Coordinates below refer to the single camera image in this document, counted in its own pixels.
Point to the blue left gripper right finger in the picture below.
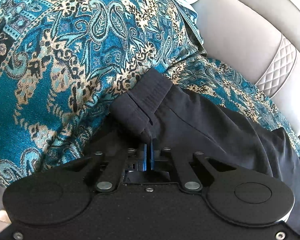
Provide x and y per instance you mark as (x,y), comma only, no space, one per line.
(154,152)

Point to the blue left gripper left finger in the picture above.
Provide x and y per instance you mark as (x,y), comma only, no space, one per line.
(144,162)

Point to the black pants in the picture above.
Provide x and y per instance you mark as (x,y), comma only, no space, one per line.
(186,122)

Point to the teal paisley sofa cover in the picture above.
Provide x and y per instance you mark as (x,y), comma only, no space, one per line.
(63,62)

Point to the beige leather sofa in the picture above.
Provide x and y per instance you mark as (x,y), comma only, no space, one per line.
(261,40)

